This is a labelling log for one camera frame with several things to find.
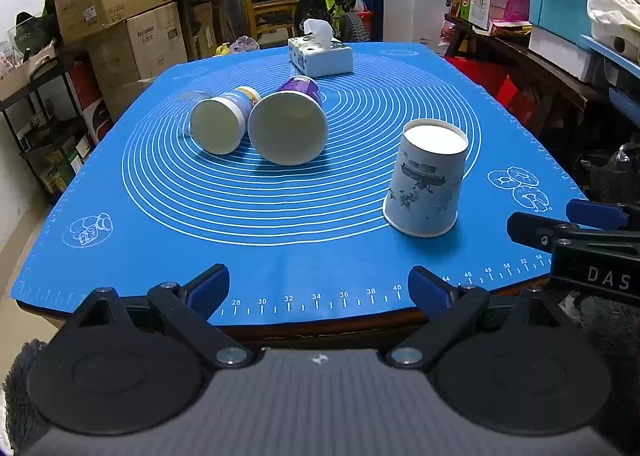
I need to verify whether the small brown cardboard box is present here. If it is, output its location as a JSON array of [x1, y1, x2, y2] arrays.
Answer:
[[189, 0, 219, 61]]

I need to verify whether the black plastic bag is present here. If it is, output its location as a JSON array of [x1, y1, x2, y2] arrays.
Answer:
[[572, 133, 640, 209]]

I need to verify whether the purple paper cup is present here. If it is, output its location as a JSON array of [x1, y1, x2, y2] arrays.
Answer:
[[247, 76, 329, 167]]

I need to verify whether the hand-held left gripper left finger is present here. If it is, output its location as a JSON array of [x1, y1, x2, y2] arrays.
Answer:
[[65, 263, 255, 371]]

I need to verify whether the dark wooden side table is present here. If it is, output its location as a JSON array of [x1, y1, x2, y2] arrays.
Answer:
[[442, 13, 621, 141]]

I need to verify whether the white blue printed paper cup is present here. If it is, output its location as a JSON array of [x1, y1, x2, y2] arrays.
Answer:
[[382, 118, 470, 239]]

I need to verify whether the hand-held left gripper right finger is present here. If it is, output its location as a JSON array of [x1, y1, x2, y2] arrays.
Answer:
[[384, 266, 577, 371]]

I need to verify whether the cream white cloth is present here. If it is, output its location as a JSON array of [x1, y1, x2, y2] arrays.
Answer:
[[586, 0, 640, 65]]

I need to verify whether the black metal shelf rack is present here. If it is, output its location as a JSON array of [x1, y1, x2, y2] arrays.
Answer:
[[0, 43, 103, 199]]

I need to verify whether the green white carton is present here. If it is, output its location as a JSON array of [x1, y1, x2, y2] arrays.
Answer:
[[462, 0, 496, 32]]

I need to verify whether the small blue yellow paper cup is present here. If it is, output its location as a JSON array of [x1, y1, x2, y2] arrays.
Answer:
[[189, 86, 262, 155]]

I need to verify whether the grey fuzzy garment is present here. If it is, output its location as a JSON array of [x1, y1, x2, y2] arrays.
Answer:
[[2, 293, 640, 456]]

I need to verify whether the large closed cardboard box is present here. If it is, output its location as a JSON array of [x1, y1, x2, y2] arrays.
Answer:
[[87, 2, 189, 123]]

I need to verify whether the blue silicone baking mat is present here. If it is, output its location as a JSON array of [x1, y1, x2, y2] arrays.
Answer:
[[11, 42, 592, 327]]

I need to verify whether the white flat box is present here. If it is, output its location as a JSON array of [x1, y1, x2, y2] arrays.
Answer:
[[528, 26, 603, 83]]

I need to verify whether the white blue tissue box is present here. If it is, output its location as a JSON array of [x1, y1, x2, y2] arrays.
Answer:
[[288, 19, 354, 78]]

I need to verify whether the red gift box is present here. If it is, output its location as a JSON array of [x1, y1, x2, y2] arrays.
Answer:
[[444, 56, 538, 129]]

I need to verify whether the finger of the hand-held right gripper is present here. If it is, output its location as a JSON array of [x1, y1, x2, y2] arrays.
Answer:
[[506, 212, 577, 251], [566, 198, 632, 231]]

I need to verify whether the clear plastic cup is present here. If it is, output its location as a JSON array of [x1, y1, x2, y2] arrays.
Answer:
[[177, 90, 216, 137]]

